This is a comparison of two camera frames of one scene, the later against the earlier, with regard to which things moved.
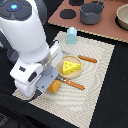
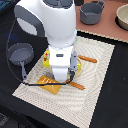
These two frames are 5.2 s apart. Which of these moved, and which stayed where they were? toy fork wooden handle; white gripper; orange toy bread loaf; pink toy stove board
Moved: white gripper
Stayed: pink toy stove board; orange toy bread loaf; toy fork wooden handle
